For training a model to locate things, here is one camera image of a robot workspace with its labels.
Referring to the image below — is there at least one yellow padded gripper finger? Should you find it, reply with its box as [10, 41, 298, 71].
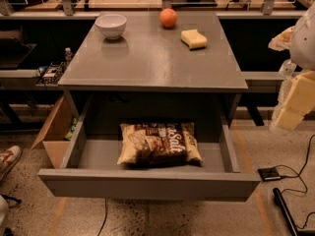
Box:
[270, 71, 315, 132]

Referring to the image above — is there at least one brown chip bag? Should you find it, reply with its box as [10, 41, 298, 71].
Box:
[117, 122, 203, 166]

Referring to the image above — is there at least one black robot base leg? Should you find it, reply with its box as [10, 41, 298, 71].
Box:
[273, 188, 315, 236]

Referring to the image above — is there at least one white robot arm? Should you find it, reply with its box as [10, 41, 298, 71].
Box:
[269, 4, 315, 134]

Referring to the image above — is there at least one grey counter cabinet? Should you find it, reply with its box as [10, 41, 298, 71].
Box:
[59, 11, 247, 120]

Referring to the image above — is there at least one grey open drawer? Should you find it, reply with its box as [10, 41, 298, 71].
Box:
[38, 92, 260, 202]

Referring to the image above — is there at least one clear sanitizer pump bottle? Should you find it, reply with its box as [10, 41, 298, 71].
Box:
[279, 59, 296, 78]

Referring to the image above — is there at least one small black device on floor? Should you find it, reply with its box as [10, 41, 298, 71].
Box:
[258, 167, 281, 182]

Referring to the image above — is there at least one yellow sponge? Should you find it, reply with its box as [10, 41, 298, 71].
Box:
[181, 29, 208, 49]

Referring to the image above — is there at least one orange fruit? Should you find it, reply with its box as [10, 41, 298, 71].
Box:
[159, 8, 177, 28]

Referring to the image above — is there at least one white ceramic bowl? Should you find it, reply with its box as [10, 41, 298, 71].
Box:
[95, 14, 127, 39]

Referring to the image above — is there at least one green packet in box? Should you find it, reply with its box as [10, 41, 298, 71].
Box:
[64, 118, 78, 141]

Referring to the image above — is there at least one small clear bottle on shelf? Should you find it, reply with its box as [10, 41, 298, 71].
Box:
[65, 47, 72, 64]

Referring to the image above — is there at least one cardboard box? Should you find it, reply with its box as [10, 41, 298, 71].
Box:
[31, 95, 74, 168]

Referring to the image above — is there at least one white and orange sneaker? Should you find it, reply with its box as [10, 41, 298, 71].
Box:
[0, 146, 22, 182]

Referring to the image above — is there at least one black cable on floor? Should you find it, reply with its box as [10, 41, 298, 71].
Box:
[274, 134, 315, 230]

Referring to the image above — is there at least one black cable under drawer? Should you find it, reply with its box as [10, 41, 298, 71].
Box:
[96, 199, 109, 236]

